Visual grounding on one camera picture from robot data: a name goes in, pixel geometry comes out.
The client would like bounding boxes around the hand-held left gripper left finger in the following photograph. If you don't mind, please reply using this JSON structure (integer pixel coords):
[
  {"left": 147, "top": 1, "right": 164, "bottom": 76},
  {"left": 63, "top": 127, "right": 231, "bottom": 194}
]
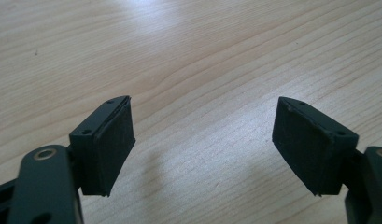
[{"left": 68, "top": 95, "right": 136, "bottom": 198}]

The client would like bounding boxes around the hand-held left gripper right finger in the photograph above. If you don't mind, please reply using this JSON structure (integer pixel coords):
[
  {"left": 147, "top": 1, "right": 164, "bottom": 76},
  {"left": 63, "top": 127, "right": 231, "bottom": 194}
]
[{"left": 271, "top": 96, "right": 360, "bottom": 197}]

